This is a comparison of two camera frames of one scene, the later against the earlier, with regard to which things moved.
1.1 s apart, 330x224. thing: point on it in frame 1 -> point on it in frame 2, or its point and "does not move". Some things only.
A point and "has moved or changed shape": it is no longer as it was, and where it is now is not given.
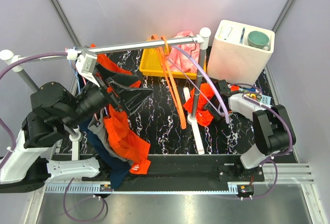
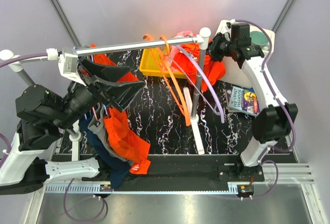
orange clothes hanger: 162,45 has moved or changed shape
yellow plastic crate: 150,65 does not move
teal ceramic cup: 259,40 does not move
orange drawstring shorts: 204,93 -> 214,70
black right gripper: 216,115 -> 218,38
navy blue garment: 118,169 does not move
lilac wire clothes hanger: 209,74 has moved or changed shape
